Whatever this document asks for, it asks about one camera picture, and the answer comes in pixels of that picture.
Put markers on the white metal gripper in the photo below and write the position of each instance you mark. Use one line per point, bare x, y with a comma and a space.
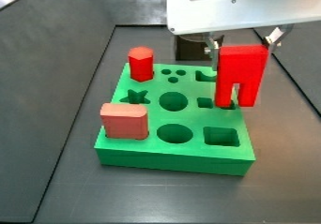
199, 16

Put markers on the red double-square block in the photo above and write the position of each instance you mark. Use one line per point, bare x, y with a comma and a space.
240, 65

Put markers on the green shape-sorter board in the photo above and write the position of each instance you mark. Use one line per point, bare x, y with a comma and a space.
194, 136

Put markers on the red hexagonal peg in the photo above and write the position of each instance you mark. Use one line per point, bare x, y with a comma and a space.
140, 63

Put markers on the red rounded rectangular block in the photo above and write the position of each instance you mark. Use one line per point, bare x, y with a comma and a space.
124, 120

